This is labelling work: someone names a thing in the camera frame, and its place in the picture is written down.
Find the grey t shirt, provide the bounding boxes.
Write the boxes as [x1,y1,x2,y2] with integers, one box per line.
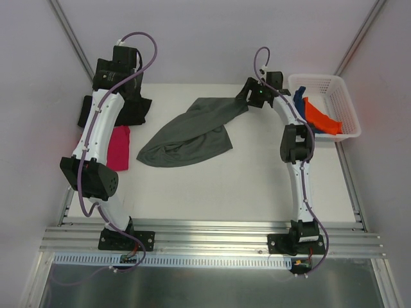
[136,98,249,168]

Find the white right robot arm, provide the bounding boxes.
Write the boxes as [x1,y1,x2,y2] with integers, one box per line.
[238,77,326,256]

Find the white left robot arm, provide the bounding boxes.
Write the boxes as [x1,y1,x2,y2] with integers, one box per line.
[60,46,143,250]

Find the black folded t shirt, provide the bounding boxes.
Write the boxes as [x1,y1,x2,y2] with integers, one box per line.
[77,96,152,128]

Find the blue t shirt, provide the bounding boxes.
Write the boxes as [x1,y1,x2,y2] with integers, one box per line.
[293,86,324,134]

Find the orange t shirt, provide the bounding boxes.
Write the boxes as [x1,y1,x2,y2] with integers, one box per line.
[303,97,342,135]

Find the white plastic basket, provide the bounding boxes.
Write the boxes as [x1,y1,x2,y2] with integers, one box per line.
[288,74,362,142]

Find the pink folded t shirt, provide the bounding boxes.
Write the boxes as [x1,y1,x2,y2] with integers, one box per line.
[107,126,130,172]

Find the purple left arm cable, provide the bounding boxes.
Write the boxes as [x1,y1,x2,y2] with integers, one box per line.
[48,31,159,286]

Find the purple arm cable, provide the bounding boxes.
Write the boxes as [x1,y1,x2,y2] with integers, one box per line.
[48,31,159,286]
[254,46,329,279]

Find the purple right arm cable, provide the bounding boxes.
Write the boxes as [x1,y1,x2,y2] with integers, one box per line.
[254,46,329,279]

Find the left aluminium corner post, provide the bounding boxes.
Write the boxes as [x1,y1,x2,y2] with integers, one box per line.
[47,0,94,83]

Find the aluminium corner post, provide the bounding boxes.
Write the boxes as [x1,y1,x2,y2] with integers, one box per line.
[334,0,388,76]
[47,0,94,83]

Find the right aluminium corner post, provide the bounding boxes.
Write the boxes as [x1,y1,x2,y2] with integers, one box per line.
[334,0,388,76]

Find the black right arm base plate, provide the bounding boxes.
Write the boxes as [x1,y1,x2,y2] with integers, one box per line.
[267,234,326,256]

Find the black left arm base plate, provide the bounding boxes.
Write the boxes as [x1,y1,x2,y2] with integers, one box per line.
[98,228,155,252]

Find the aluminium mounting rail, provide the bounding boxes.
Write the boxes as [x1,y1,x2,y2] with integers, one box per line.
[40,218,387,259]

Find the white slotted cable duct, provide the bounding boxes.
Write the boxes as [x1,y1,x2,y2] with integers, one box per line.
[53,252,292,270]

